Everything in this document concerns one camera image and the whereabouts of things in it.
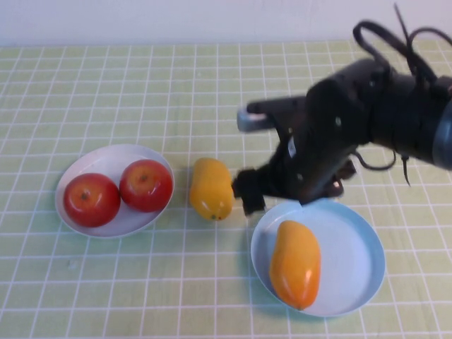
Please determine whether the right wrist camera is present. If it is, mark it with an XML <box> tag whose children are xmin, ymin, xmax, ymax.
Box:
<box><xmin>237</xmin><ymin>95</ymin><xmax>310</xmax><ymax>134</ymax></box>

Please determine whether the green white checkered tablecloth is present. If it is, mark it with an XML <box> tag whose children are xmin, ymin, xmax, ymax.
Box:
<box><xmin>0</xmin><ymin>39</ymin><xmax>452</xmax><ymax>339</ymax></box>

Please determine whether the orange yellow mango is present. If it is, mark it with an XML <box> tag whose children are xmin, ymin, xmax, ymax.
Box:
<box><xmin>269</xmin><ymin>220</ymin><xmax>321</xmax><ymax>311</ymax></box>

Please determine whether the thick black looped cable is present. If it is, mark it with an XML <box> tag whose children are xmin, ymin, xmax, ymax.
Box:
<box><xmin>352</xmin><ymin>3</ymin><xmax>452</xmax><ymax>89</ymax></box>

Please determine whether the thin black cable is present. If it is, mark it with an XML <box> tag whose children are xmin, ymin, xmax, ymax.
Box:
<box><xmin>355</xmin><ymin>146</ymin><xmax>412</xmax><ymax>188</ymax></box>

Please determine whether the whitish round plastic plate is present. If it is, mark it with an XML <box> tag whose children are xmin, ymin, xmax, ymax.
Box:
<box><xmin>54</xmin><ymin>143</ymin><xmax>175</xmax><ymax>239</ymax></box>

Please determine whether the red apple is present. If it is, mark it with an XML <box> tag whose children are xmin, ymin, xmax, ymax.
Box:
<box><xmin>119</xmin><ymin>159</ymin><xmax>174</xmax><ymax>213</ymax></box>
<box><xmin>63</xmin><ymin>172</ymin><xmax>121</xmax><ymax>228</ymax></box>

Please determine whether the light blue round plate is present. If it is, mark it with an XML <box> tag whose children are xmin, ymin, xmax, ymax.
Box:
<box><xmin>250</xmin><ymin>199</ymin><xmax>386</xmax><ymax>318</ymax></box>

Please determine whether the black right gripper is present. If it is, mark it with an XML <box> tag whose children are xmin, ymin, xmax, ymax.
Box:
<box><xmin>231</xmin><ymin>101</ymin><xmax>369</xmax><ymax>217</ymax></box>

